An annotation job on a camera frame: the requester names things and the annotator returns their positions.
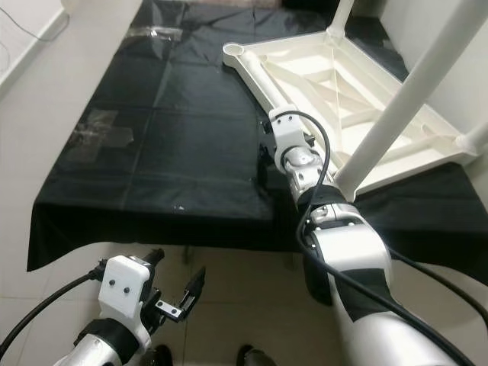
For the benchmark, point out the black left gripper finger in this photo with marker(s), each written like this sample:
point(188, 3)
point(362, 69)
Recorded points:
point(194, 290)

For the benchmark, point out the white plastic table top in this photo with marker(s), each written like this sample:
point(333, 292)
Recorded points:
point(320, 65)

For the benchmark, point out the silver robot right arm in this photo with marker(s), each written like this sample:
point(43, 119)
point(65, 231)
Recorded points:
point(358, 259)

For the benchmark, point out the black robot left foot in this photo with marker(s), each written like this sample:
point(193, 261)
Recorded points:
point(160, 356)

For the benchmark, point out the black robot foot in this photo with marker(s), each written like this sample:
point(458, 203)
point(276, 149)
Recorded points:
point(160, 356)
point(255, 356)

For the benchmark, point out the black plastic table cover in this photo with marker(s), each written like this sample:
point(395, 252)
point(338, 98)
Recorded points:
point(183, 152)

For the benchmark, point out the black robot right foot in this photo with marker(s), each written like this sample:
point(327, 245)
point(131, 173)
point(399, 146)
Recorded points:
point(255, 356)

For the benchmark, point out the clear tape strip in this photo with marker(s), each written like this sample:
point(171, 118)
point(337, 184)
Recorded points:
point(158, 33)

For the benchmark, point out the crumpled clear plastic wrap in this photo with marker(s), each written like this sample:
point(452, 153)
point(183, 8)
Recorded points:
point(101, 133)

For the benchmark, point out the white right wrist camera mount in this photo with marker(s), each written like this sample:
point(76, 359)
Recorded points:
point(288, 133)

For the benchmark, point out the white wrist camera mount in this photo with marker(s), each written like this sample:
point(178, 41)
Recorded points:
point(288, 133)
point(130, 286)

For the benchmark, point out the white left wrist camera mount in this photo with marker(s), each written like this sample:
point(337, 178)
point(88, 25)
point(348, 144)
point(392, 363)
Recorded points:
point(130, 286)

